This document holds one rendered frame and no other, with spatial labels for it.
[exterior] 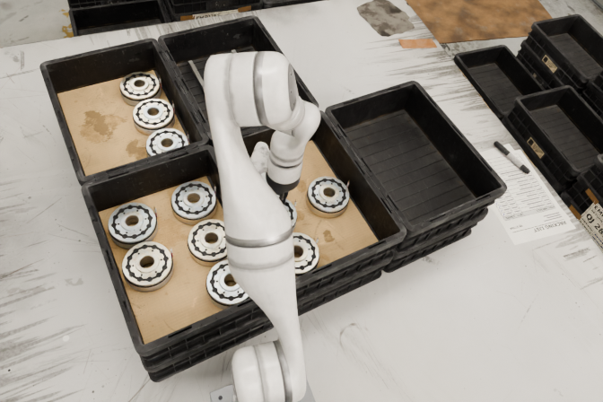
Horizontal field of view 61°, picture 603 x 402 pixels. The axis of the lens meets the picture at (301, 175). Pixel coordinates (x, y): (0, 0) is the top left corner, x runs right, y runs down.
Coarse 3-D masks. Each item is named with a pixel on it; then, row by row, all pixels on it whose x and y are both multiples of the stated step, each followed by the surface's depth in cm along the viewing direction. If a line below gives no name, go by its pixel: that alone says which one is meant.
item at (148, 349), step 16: (160, 160) 114; (176, 160) 115; (112, 176) 110; (96, 224) 103; (112, 272) 98; (128, 304) 95; (240, 304) 97; (256, 304) 98; (128, 320) 93; (208, 320) 94; (224, 320) 97; (176, 336) 92; (144, 352) 90
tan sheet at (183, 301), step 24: (168, 192) 121; (168, 216) 117; (216, 216) 119; (168, 240) 114; (120, 264) 109; (192, 264) 111; (168, 288) 107; (192, 288) 108; (144, 312) 104; (168, 312) 104; (192, 312) 105; (216, 312) 106; (144, 336) 101
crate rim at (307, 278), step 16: (320, 112) 128; (352, 160) 121; (368, 176) 118; (384, 208) 114; (400, 224) 112; (384, 240) 109; (400, 240) 111; (352, 256) 106; (368, 256) 108; (320, 272) 103
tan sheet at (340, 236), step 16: (304, 160) 132; (320, 160) 132; (304, 176) 129; (320, 176) 129; (304, 192) 126; (304, 208) 123; (352, 208) 125; (304, 224) 120; (320, 224) 121; (336, 224) 121; (352, 224) 122; (320, 240) 118; (336, 240) 119; (352, 240) 119; (368, 240) 120; (320, 256) 116; (336, 256) 117
